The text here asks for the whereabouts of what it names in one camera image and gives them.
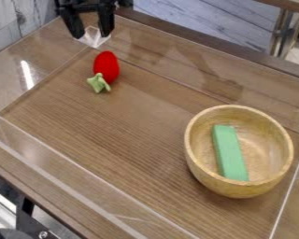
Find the red plush fruit green stem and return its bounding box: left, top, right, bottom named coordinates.
left=85, top=50, right=121, bottom=94

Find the light wooden bowl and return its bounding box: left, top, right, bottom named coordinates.
left=184, top=105, right=294, bottom=199

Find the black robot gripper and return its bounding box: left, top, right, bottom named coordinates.
left=54, top=0, right=120, bottom=39

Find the clear acrylic tray wall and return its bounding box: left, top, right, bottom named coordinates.
left=0, top=116, right=198, bottom=239

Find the black metal table frame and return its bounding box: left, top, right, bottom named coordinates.
left=0, top=179, right=61, bottom=239

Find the wooden background table leg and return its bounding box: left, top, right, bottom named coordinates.
left=270, top=9, right=299, bottom=59

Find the green rectangular block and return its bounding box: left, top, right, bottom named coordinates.
left=212, top=125, right=250, bottom=181

